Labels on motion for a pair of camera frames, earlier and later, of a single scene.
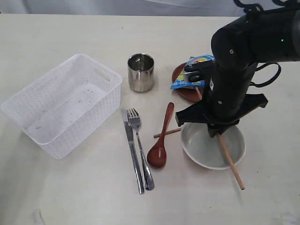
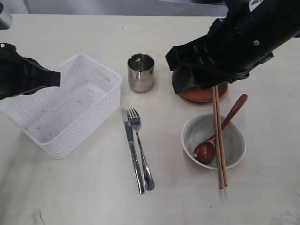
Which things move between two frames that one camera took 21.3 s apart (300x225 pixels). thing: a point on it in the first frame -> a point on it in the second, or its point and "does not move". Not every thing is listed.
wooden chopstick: (158, 135) -> (219, 163)
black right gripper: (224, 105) -> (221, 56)
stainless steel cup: (141, 69) does not move
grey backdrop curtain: (224, 8) does not move
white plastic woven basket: (60, 110) does not move
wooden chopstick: (237, 176) -> (224, 166)
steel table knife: (132, 145) does not move
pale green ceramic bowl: (206, 150) does not move
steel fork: (134, 119) does not move
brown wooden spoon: (157, 156) -> (204, 153)
